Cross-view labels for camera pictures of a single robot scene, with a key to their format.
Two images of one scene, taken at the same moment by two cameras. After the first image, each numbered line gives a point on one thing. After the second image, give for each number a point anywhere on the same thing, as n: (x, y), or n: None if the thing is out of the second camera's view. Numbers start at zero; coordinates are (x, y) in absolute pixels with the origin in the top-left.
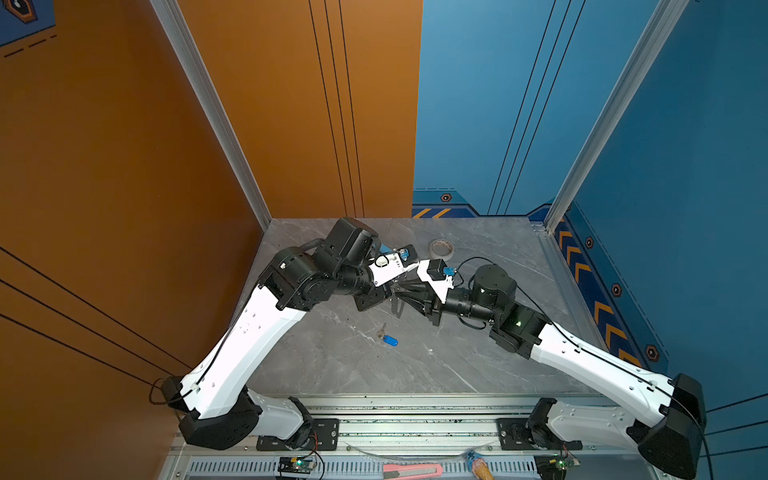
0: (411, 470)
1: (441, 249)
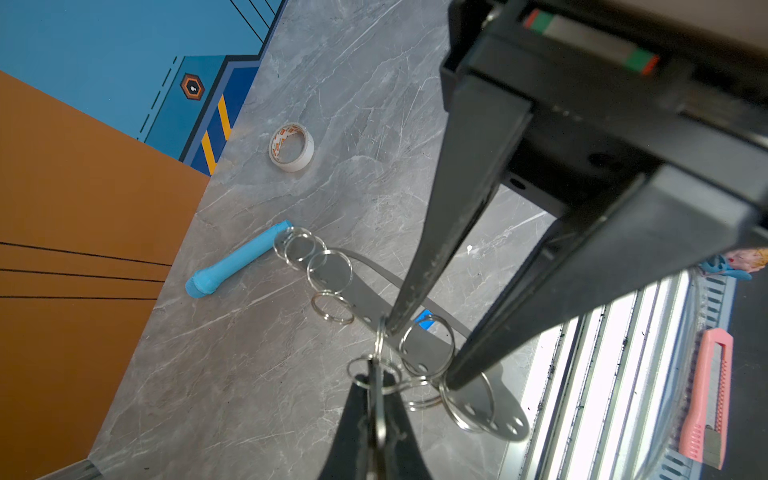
0: (706, 432)
1: (276, 139)
